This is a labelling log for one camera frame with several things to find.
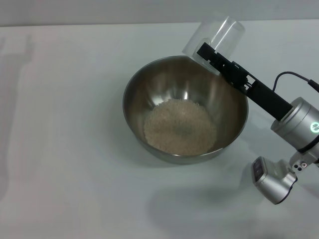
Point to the clear plastic measuring cup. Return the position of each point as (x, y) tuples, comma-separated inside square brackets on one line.
[(224, 32)]

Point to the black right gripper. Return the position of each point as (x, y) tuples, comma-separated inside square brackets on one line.
[(269, 99)]

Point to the stainless steel mixing bowl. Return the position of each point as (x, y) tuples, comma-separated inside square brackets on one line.
[(139, 99)]

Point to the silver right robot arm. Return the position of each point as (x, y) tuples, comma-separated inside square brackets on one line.
[(299, 124)]

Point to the white uncooked rice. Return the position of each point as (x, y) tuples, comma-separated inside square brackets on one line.
[(179, 127)]

